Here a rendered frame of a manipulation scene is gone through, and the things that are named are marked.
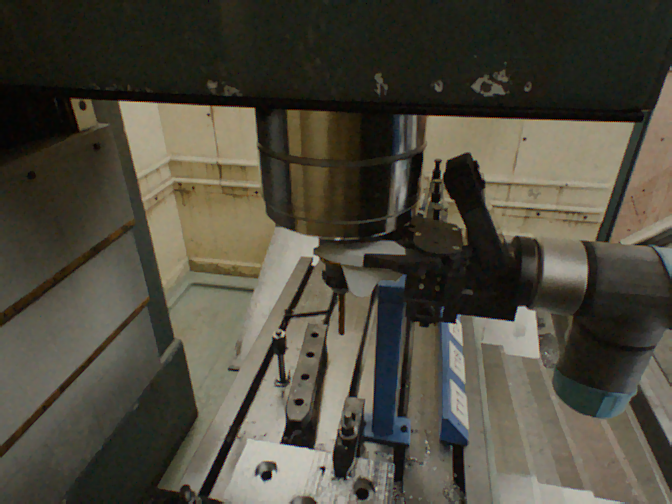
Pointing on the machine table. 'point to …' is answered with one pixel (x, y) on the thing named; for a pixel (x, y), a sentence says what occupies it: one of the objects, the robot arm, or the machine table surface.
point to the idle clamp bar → (313, 357)
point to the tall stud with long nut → (280, 354)
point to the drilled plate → (293, 458)
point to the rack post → (387, 379)
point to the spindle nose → (340, 170)
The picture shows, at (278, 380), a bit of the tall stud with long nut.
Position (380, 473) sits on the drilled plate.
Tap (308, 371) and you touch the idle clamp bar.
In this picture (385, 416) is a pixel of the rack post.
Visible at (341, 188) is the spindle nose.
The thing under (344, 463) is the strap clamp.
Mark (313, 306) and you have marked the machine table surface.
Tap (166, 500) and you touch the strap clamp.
